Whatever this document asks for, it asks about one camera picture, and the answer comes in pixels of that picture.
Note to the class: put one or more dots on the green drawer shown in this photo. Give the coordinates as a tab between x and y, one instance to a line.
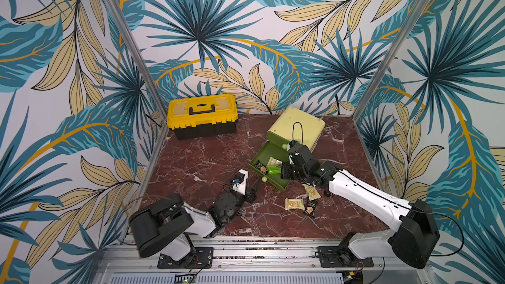
273	179
276	143

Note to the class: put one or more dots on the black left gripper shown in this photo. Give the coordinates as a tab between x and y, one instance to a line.
252	196

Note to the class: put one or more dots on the cream cookie packet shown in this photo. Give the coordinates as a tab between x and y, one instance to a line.
312	192
294	204

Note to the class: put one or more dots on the aluminium front rail frame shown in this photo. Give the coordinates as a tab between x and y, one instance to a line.
253	260

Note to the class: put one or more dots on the bright green snack packet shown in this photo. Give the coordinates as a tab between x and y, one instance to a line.
274	169

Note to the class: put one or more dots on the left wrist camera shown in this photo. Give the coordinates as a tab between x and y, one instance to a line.
239	182

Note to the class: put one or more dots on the black cookie packet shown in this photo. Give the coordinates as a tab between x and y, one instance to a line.
310	208
261	167

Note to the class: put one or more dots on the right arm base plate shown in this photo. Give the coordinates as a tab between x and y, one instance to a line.
336	257

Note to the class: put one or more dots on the light green drawer cabinet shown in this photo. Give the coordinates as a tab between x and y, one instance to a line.
299	124

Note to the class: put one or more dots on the yellow black toolbox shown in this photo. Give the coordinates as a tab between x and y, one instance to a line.
201	117

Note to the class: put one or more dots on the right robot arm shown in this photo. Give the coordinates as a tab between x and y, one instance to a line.
412	232

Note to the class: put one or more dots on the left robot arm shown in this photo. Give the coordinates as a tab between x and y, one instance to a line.
164	226

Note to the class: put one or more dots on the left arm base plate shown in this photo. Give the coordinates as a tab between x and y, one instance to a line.
198	258

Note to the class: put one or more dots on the green top drawer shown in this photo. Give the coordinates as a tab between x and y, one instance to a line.
276	143

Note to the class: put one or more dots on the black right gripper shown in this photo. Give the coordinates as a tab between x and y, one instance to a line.
290	167

